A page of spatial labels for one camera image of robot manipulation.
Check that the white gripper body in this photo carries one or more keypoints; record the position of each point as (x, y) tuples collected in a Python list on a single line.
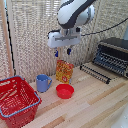
[(64, 38)]

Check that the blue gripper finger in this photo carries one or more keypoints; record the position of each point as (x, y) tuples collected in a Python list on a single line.
[(69, 51), (56, 53)]

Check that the red bowl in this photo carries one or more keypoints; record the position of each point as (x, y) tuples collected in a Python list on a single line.
[(65, 91)]

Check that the red plastic shopping basket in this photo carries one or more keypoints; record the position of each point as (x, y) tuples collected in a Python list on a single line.
[(17, 100)]

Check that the yellow red snack box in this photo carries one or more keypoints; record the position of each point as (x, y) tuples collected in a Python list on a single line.
[(64, 71)]

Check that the blue mug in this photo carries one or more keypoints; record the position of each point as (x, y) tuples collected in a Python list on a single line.
[(42, 83)]

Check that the black toaster oven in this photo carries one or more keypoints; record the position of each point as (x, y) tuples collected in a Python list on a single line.
[(113, 55)]

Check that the wooden post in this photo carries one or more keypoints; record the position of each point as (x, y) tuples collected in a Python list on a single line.
[(7, 40)]

